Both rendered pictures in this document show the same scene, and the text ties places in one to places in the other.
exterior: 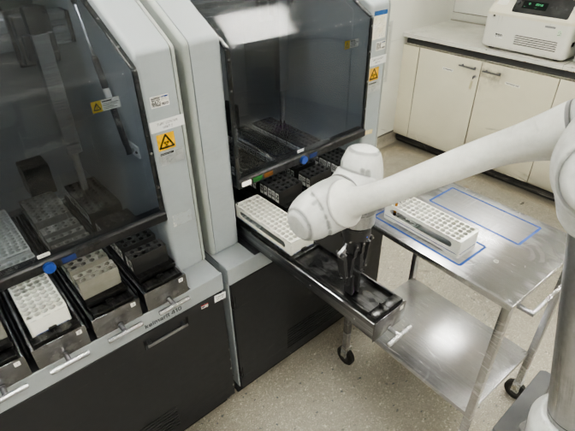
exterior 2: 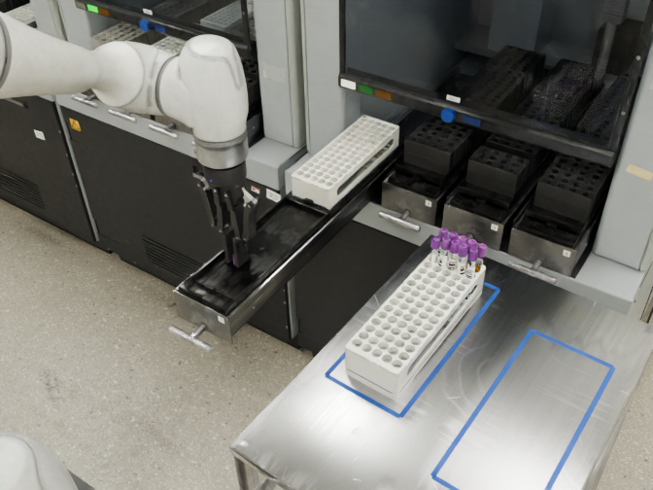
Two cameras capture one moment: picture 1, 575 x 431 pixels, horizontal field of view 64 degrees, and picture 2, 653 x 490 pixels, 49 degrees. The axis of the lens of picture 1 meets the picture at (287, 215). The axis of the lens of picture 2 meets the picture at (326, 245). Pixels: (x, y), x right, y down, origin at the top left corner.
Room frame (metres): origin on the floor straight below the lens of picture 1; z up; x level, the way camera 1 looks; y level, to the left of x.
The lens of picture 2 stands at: (0.86, -1.23, 1.73)
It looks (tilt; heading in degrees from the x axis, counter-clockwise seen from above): 40 degrees down; 75
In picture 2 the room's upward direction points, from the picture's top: 2 degrees counter-clockwise
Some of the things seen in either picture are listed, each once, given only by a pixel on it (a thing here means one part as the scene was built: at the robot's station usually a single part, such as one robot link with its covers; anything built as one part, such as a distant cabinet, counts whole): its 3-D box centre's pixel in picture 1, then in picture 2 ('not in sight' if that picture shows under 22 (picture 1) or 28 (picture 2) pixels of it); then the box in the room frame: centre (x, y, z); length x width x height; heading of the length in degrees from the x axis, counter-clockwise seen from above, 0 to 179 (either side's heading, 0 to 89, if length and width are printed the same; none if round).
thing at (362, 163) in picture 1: (358, 178); (207, 85); (0.94, -0.17, 1.18); 0.13 x 0.11 x 0.16; 138
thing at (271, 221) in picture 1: (273, 224); (347, 161); (1.25, 0.05, 0.83); 0.30 x 0.10 x 0.06; 40
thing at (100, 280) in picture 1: (99, 281); not in sight; (0.96, 0.53, 0.85); 0.12 x 0.02 x 0.06; 131
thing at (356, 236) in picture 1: (355, 236); (226, 179); (0.95, -0.18, 1.00); 0.08 x 0.07 x 0.09; 130
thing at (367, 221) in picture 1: (358, 213); (222, 144); (0.95, -0.18, 1.07); 0.09 x 0.09 x 0.06
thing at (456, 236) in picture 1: (428, 222); (418, 317); (1.22, -0.46, 0.85); 0.30 x 0.10 x 0.06; 38
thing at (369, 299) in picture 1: (309, 262); (302, 223); (1.11, -0.07, 0.78); 0.73 x 0.14 x 0.09; 40
